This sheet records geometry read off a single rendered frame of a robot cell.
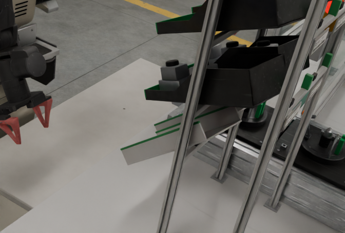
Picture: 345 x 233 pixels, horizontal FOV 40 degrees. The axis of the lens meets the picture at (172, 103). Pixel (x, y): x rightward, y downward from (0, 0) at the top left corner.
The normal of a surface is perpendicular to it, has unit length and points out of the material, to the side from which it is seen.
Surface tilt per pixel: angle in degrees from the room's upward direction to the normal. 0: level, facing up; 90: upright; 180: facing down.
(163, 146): 90
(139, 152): 90
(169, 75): 90
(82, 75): 1
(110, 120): 0
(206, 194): 0
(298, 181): 90
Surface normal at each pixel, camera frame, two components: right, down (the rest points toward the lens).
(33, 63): 0.84, -0.04
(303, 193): -0.52, 0.36
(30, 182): 0.18, -0.84
